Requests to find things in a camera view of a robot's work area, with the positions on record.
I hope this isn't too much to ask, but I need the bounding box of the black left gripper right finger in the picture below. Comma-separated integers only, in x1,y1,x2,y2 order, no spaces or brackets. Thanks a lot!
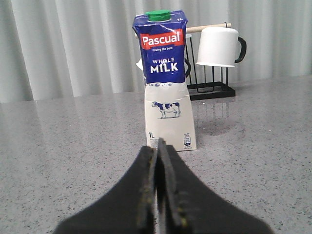
157,139,273,234

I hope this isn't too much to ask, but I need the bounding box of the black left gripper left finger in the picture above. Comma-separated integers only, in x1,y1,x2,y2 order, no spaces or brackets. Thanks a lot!
54,146,157,234

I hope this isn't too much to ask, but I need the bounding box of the blue white milk carton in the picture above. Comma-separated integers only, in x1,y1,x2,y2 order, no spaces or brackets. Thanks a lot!
133,10,197,151

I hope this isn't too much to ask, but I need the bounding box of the black wire mug rack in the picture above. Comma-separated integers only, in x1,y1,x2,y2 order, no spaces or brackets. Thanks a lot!
134,21,236,101

